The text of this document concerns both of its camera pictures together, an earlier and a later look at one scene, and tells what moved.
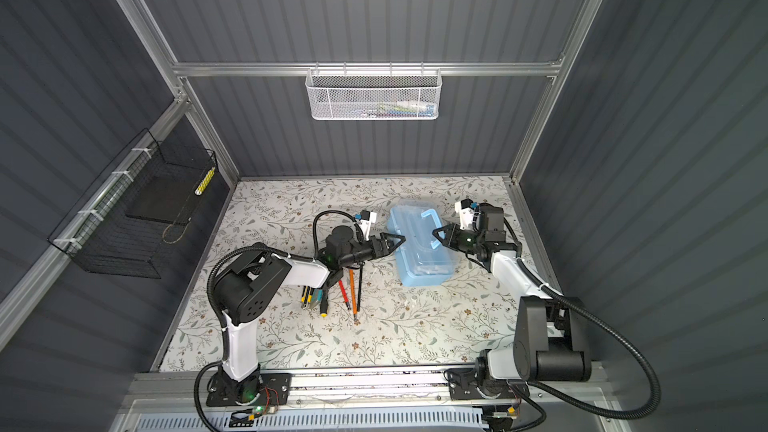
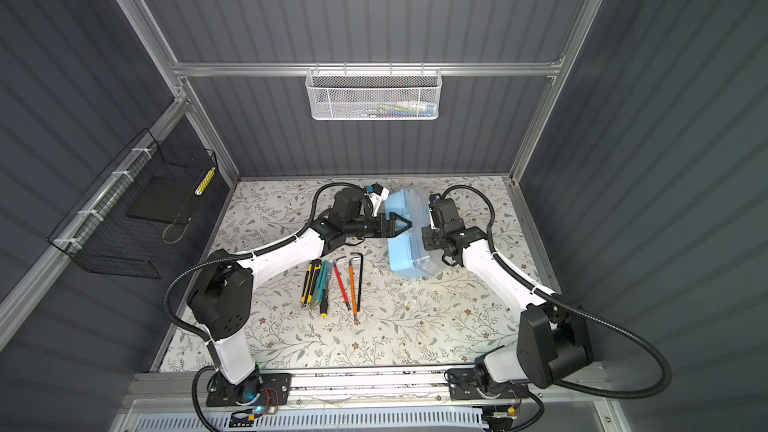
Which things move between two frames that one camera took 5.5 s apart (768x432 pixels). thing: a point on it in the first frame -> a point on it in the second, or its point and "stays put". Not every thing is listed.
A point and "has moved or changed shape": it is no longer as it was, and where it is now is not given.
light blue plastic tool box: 421,260 has moved or changed shape
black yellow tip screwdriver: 324,303 stays put
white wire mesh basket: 373,93 stays put
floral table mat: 417,305 stays put
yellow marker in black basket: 205,182 stays put
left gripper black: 383,245 -> 391,231
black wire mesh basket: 131,219 stays put
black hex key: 359,285 stays put
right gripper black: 454,232 -> 426,235
